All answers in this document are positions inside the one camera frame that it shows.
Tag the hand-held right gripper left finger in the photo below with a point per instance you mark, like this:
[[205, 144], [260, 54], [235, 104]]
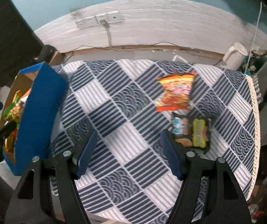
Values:
[[88, 155]]

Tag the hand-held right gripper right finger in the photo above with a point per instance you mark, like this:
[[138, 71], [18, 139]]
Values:
[[170, 155]]

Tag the orange white snack packet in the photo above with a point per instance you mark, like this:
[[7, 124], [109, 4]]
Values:
[[15, 135]]

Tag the green snack packet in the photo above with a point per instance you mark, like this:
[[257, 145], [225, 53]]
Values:
[[11, 112]]

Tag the gold snack packet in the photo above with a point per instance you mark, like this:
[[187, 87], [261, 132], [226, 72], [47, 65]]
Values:
[[8, 144]]

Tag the black snack packet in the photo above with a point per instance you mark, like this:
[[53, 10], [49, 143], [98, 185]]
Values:
[[194, 130]]

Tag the blue cardboard box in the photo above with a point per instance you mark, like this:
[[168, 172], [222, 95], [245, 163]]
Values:
[[42, 109]]

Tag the yellow orange snack packet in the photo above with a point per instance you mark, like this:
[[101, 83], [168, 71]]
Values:
[[176, 91]]

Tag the navy white patterned tablecloth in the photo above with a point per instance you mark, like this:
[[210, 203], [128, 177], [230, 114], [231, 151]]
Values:
[[128, 121]]

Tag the dark board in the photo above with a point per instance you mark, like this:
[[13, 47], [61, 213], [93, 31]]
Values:
[[9, 46]]

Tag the black round object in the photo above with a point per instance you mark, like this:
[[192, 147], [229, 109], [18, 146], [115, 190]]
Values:
[[46, 52]]

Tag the brown cardboard box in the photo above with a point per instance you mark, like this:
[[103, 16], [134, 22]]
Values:
[[57, 58]]

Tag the white kettle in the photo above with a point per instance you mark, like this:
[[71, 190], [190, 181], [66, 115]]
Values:
[[233, 56]]

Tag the white wall socket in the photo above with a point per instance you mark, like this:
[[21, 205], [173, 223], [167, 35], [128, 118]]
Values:
[[90, 21], [100, 18], [80, 24], [116, 17]]

